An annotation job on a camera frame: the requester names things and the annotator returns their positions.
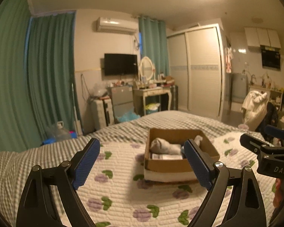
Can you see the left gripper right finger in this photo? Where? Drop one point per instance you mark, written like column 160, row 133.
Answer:
column 246, row 206

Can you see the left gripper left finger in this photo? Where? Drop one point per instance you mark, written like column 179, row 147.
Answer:
column 37, row 206

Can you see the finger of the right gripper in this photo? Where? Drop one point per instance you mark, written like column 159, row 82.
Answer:
column 254, row 145
column 275, row 132

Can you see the white soft cloth bundle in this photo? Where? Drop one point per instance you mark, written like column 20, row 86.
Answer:
column 161, row 146

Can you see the person's right hand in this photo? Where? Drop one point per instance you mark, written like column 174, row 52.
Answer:
column 278, row 193

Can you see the pink cup on floor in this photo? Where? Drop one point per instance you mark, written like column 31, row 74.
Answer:
column 243, row 127

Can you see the white clothes pile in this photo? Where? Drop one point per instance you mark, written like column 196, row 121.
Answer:
column 254, row 109

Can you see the grey striped bed sheet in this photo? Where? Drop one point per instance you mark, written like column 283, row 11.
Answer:
column 15, row 167

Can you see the black range hood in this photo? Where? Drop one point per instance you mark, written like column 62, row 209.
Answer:
column 271, row 58

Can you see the clear water jug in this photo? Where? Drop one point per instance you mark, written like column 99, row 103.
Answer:
column 59, row 132

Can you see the white floral quilt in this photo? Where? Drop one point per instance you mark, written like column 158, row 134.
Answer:
column 116, row 193

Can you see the brown cardboard box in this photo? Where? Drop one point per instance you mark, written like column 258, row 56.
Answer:
column 164, row 161

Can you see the white packaged pack in box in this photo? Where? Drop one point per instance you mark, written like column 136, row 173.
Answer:
column 165, row 157

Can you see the white sliding wardrobe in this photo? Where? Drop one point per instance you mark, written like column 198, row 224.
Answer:
column 197, row 64

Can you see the waste bin under table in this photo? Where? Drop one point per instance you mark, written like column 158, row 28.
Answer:
column 152, row 108

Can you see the white suitcase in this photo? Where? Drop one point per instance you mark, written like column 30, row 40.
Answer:
column 102, row 112

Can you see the white dressing table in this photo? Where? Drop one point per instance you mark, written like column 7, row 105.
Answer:
column 140, row 95

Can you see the blue plastic bag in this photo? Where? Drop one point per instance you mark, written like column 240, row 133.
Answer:
column 129, row 116

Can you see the white oval vanity mirror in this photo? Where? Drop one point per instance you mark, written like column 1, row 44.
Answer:
column 146, row 69

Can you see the large green curtain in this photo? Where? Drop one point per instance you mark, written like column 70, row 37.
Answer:
column 37, row 83

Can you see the grey mini fridge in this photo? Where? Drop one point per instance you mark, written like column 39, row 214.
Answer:
column 122, row 100

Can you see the teal window curtain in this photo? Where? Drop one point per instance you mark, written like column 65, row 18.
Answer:
column 154, row 43

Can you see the white air conditioner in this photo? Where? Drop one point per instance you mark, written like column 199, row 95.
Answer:
column 105, row 24

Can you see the white kitchen wall cabinets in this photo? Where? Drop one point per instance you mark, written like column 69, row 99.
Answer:
column 257, row 37

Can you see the black wall television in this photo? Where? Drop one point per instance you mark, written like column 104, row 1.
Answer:
column 120, row 64

